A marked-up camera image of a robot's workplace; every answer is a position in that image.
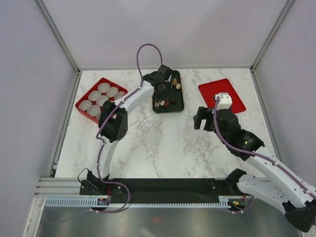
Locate metal tongs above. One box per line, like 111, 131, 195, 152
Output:
154, 77, 173, 107

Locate dark brown square chocolate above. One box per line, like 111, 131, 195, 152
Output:
163, 103, 170, 109

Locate red box lid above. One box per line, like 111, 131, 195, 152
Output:
198, 78, 247, 115

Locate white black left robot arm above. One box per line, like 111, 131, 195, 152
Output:
79, 65, 173, 196

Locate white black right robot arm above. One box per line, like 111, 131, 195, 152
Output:
193, 107, 316, 233

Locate red chocolate box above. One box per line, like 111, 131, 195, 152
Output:
75, 78, 128, 123

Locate dark green tray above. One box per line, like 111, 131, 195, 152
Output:
152, 70, 184, 114

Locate white paper cup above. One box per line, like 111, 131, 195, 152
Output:
88, 90, 102, 101
86, 105, 101, 117
96, 95, 109, 107
98, 82, 111, 93
106, 86, 119, 98
114, 91, 125, 100
79, 100, 93, 111

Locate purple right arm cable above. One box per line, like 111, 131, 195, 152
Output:
213, 96, 316, 200

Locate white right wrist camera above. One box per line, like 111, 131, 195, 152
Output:
214, 92, 233, 111

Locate white slotted cable duct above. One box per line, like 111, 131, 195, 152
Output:
44, 197, 245, 208

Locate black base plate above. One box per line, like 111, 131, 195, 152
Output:
79, 177, 255, 204

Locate aluminium frame rail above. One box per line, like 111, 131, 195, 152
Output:
34, 176, 83, 197

